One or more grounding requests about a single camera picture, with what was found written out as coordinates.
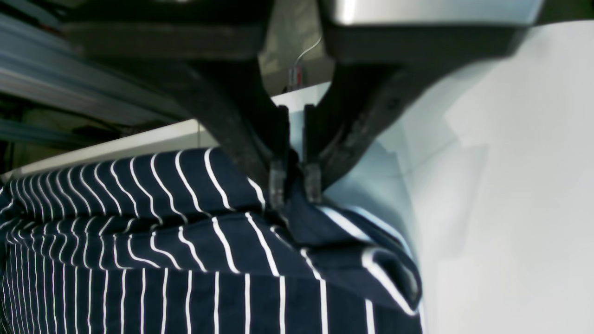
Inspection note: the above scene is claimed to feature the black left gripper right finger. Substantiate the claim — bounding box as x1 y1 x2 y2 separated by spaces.
303 0 529 203

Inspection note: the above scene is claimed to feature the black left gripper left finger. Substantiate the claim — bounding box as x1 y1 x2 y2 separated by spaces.
62 0 290 209

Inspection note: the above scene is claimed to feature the navy white striped T-shirt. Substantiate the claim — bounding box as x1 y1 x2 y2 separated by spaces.
1 148 424 334

